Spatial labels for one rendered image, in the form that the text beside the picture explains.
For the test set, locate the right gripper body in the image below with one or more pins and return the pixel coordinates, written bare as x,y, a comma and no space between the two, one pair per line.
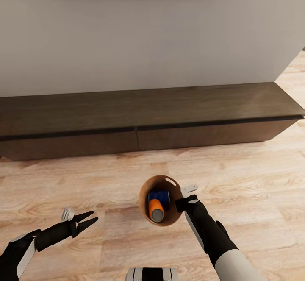
180,203

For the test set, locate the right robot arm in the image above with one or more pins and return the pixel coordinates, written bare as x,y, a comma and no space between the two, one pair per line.
229,262

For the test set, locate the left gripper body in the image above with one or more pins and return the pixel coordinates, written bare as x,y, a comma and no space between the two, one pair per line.
63,230

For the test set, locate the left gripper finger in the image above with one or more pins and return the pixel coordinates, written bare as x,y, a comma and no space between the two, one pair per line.
80,217
83,225

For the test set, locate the robot trunk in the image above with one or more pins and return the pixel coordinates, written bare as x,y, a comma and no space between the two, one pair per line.
152,274

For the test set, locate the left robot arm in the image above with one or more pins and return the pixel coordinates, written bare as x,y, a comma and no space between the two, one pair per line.
21,249

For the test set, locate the trash can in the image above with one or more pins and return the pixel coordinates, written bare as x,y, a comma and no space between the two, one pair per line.
160,183

